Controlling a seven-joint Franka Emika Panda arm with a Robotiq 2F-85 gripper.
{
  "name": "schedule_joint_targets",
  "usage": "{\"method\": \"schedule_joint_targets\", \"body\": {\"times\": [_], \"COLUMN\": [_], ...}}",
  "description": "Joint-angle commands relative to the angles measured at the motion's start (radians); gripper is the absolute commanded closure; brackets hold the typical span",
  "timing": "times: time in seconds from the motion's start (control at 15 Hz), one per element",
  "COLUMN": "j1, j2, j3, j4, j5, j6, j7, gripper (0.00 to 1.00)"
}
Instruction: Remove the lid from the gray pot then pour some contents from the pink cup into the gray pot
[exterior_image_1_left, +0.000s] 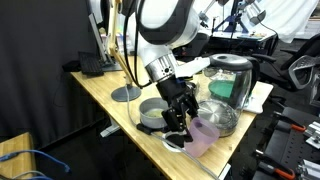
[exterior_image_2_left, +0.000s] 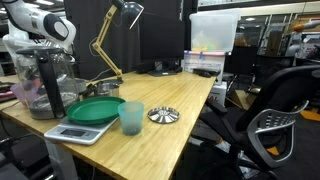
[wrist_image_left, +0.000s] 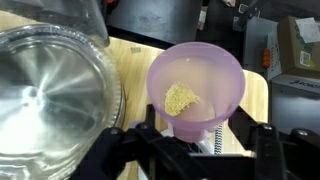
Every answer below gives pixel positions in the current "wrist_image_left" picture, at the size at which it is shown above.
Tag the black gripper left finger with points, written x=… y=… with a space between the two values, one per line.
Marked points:
x=140 y=156

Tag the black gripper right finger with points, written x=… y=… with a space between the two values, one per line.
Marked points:
x=290 y=156

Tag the yellow grains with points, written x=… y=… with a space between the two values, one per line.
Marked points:
x=178 y=98

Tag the pink plastic cup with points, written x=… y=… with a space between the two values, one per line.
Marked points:
x=200 y=63

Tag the white box with blue print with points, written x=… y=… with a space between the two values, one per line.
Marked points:
x=296 y=85

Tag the brown cardboard box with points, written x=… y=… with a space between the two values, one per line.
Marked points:
x=300 y=43

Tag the gray box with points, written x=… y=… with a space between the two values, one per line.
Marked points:
x=256 y=43

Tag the black perforated platform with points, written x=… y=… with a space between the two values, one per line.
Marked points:
x=153 y=20

